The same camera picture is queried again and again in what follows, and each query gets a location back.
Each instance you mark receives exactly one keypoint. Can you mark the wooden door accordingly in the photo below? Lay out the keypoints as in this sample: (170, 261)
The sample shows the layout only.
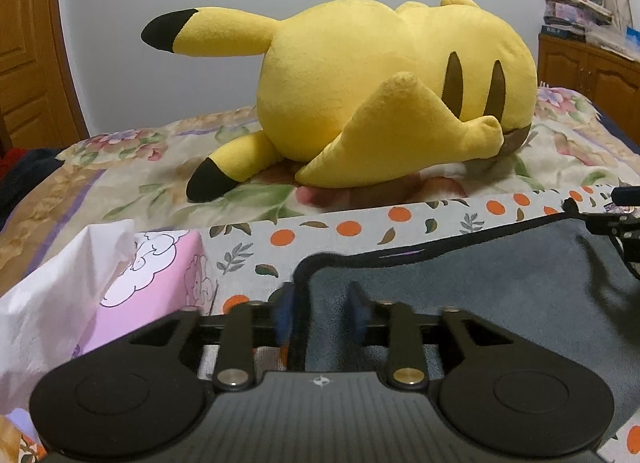
(25, 43)

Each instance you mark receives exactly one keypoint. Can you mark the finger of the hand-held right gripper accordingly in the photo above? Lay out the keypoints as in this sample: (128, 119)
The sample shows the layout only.
(607, 225)
(627, 194)

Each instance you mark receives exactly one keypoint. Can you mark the floral bed quilt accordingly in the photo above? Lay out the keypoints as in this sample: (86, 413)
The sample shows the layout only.
(125, 168)

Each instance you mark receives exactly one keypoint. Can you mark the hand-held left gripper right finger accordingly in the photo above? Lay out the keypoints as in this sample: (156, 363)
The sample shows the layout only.
(358, 312)

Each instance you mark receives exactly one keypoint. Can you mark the yellow plush toy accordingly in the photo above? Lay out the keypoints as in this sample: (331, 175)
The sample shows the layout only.
(350, 78)

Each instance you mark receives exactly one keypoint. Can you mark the white tissue paper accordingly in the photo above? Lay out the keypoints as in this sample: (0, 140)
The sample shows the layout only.
(45, 313)

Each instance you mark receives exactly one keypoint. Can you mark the dark clothing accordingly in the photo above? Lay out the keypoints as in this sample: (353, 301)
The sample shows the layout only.
(30, 183)

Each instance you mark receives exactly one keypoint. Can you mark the dark grey towel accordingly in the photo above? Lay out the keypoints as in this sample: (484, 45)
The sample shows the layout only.
(475, 268)

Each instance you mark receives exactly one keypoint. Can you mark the wooden cabinet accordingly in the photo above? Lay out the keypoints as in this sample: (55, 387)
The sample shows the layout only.
(565, 63)

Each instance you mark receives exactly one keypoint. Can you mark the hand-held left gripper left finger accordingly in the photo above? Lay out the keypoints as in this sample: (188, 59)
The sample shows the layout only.
(284, 315)

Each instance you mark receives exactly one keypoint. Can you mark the orange fruit print sheet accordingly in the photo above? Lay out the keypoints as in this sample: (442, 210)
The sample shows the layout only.
(350, 228)

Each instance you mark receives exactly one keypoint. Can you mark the stack of books and papers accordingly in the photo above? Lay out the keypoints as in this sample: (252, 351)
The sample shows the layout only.
(570, 13)

